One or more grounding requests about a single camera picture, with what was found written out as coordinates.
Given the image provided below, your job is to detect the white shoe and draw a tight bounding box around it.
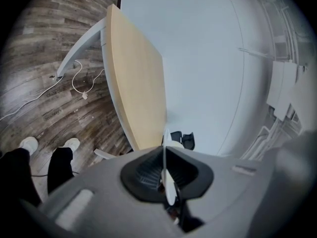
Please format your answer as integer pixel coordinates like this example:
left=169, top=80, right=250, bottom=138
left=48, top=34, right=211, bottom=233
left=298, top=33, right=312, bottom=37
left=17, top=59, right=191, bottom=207
left=19, top=136, right=39, bottom=156
left=59, top=137, right=80, bottom=154

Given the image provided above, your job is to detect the long white floor cable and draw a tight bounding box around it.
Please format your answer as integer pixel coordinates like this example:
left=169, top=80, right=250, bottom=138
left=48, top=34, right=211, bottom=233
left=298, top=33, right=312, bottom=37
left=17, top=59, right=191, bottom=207
left=0, top=74, right=64, bottom=121

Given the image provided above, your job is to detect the grey wall rail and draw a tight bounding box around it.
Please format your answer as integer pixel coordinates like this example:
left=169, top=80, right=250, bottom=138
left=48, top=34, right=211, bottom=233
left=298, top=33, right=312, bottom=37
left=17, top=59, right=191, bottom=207
left=238, top=47, right=272, bottom=59

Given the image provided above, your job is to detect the white round plate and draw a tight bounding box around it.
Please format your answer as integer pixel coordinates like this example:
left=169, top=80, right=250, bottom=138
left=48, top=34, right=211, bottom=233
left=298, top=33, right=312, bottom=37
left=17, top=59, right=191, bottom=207
left=161, top=128, right=179, bottom=206

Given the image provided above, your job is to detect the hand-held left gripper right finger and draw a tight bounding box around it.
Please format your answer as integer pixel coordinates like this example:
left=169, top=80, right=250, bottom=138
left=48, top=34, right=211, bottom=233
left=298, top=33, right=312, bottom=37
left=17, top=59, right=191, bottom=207
left=167, top=147, right=317, bottom=238

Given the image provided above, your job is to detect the looped white cable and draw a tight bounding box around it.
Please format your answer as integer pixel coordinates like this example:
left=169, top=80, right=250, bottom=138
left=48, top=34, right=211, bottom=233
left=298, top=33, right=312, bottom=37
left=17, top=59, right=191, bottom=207
left=71, top=59, right=106, bottom=95

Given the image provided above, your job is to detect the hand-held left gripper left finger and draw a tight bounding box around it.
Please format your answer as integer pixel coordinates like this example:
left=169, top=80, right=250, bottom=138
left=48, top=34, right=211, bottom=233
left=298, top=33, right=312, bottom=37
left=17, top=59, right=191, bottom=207
left=41, top=146, right=185, bottom=238

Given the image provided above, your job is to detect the white ceiling light panel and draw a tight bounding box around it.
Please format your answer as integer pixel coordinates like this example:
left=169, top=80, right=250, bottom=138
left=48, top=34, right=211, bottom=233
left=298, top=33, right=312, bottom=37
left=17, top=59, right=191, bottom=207
left=266, top=59, right=309, bottom=122

